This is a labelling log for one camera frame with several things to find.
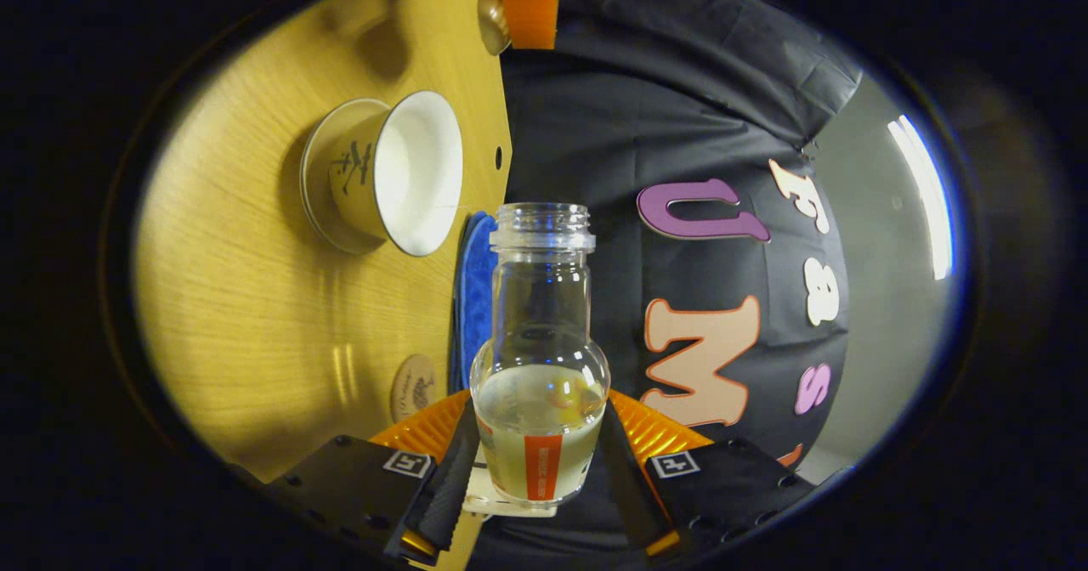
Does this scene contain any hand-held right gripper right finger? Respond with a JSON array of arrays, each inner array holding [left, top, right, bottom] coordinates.
[[600, 387, 819, 561]]

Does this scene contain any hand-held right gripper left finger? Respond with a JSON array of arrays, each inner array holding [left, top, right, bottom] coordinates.
[[262, 388, 483, 566]]

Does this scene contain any cream teacup lid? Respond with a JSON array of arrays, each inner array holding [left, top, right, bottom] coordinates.
[[477, 0, 512, 56]]

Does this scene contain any round brown coaster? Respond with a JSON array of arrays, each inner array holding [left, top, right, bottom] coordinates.
[[389, 353, 438, 424]]

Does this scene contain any clear glass water bottle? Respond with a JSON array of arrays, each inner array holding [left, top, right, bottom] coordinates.
[[469, 201, 612, 509]]

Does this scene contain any cream ceramic teacup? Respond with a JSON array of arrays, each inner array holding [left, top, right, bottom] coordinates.
[[329, 89, 465, 258]]

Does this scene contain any black backdrop cloth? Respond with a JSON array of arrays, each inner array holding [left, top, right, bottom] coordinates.
[[467, 0, 865, 565]]

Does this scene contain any blue towel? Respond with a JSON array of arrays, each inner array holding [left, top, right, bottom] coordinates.
[[448, 210, 499, 394]]

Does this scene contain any cream ceramic saucer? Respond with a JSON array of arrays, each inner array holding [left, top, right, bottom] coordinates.
[[299, 97, 394, 257]]

